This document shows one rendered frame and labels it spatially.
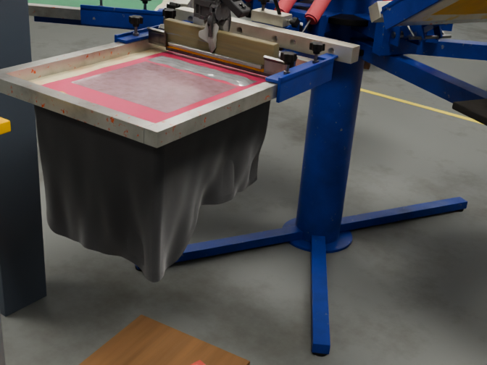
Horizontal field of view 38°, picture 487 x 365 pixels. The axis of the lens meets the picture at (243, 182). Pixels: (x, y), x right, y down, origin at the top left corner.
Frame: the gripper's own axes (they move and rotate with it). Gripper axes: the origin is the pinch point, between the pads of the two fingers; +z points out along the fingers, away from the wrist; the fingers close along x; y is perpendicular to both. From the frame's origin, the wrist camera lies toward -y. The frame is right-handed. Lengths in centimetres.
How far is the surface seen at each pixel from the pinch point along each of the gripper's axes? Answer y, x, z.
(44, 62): 26, 44, 2
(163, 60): 13.1, 9.9, 4.8
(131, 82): 5.9, 31.5, 5.2
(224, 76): -9.9, 10.2, 4.5
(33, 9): 84, -1, 3
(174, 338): 1, 16, 99
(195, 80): -4.8, 17.0, 5.3
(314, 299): -27, -31, 96
